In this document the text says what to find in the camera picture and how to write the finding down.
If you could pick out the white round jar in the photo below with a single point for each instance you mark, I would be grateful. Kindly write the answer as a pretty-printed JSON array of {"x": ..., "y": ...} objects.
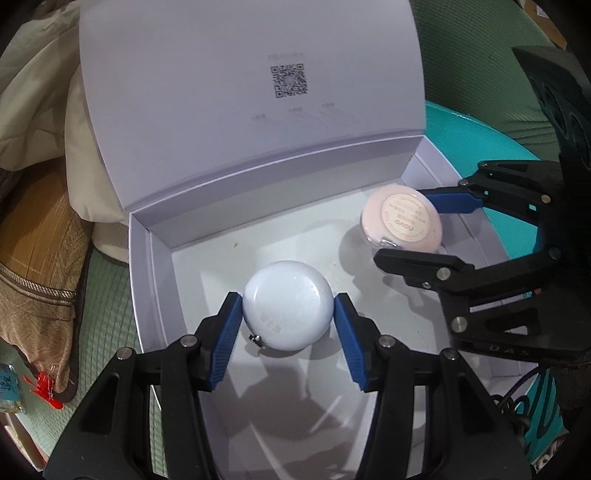
[{"x": 286, "y": 300}]

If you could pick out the red plastic wrapper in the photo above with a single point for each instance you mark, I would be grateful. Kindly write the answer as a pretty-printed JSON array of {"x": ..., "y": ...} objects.
[{"x": 46, "y": 390}]

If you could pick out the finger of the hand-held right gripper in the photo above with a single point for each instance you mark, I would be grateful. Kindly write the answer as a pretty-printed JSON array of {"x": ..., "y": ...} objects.
[
  {"x": 455, "y": 201},
  {"x": 425, "y": 267}
]

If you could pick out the brown striped pillow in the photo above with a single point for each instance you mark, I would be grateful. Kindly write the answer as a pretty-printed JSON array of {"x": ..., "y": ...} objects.
[{"x": 37, "y": 258}]

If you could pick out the small glass jar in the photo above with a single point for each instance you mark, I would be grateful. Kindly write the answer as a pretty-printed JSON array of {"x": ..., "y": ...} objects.
[{"x": 10, "y": 387}]

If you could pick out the pink round compact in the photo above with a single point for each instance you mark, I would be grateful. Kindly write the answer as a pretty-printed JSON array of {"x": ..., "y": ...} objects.
[{"x": 401, "y": 217}]

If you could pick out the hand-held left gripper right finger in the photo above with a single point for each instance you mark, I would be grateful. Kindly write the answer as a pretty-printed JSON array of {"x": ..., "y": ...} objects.
[{"x": 353, "y": 344}]

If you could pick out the white hinged gift box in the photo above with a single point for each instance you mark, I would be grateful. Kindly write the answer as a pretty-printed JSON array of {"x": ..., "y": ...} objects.
[{"x": 207, "y": 115}]

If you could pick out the teal foam mat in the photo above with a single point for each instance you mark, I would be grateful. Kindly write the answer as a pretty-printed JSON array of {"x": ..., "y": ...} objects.
[{"x": 466, "y": 134}]

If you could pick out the beige quilted jacket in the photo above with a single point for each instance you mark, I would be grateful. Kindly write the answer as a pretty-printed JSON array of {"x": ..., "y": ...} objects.
[{"x": 41, "y": 92}]

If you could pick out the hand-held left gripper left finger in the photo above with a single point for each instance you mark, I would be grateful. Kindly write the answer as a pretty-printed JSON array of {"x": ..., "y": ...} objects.
[{"x": 225, "y": 339}]

